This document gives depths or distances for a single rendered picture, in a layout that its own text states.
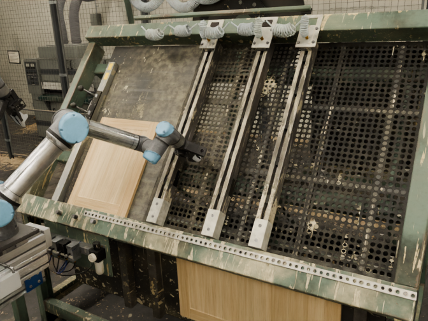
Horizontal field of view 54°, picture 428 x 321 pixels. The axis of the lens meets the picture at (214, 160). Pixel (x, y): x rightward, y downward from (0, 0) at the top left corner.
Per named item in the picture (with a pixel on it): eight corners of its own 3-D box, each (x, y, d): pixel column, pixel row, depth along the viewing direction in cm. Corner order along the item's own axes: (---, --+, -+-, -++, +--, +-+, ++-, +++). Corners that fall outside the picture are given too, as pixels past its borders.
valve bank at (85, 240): (30, 267, 239) (22, 228, 232) (50, 255, 251) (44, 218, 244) (93, 291, 215) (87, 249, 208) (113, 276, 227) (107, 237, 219)
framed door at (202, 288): (182, 313, 245) (180, 315, 244) (176, 227, 229) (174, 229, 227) (338, 369, 202) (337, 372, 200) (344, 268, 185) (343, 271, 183)
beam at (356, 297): (27, 216, 264) (13, 211, 255) (35, 197, 267) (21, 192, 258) (414, 325, 156) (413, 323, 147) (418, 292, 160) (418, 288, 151)
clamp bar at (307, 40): (249, 248, 188) (228, 235, 168) (308, 28, 222) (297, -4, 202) (270, 253, 183) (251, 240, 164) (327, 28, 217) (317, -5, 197)
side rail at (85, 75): (35, 197, 267) (22, 192, 258) (99, 51, 298) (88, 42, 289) (42, 199, 264) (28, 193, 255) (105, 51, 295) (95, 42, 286)
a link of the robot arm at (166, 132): (149, 132, 189) (160, 116, 190) (162, 142, 198) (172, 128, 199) (161, 139, 185) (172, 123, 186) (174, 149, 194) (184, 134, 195)
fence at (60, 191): (56, 201, 250) (51, 199, 247) (113, 65, 277) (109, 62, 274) (62, 202, 247) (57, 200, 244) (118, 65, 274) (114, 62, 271)
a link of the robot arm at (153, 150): (148, 161, 198) (161, 142, 200) (158, 167, 189) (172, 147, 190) (135, 152, 194) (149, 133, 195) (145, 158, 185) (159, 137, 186)
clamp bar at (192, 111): (150, 223, 215) (122, 210, 196) (216, 32, 249) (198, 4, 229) (165, 227, 211) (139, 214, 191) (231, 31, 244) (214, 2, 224)
